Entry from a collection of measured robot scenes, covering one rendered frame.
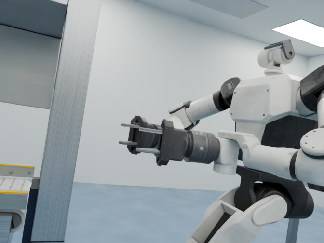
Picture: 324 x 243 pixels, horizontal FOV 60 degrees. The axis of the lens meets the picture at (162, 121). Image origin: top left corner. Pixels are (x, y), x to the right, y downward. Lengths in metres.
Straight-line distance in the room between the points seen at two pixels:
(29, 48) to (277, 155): 0.69
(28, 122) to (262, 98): 3.71
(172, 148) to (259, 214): 0.38
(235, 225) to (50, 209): 0.57
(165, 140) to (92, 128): 3.66
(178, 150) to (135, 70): 3.83
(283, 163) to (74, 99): 0.47
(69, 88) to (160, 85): 4.12
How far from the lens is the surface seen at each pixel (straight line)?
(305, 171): 0.67
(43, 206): 0.59
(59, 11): 0.64
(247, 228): 0.96
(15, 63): 0.85
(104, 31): 4.53
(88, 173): 4.45
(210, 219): 1.03
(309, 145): 0.66
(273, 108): 0.91
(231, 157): 0.80
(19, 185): 0.85
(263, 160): 0.72
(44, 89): 0.84
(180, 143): 0.75
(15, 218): 0.67
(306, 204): 1.16
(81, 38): 0.58
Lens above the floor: 1.05
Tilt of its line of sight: 1 degrees up
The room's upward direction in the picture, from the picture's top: 9 degrees clockwise
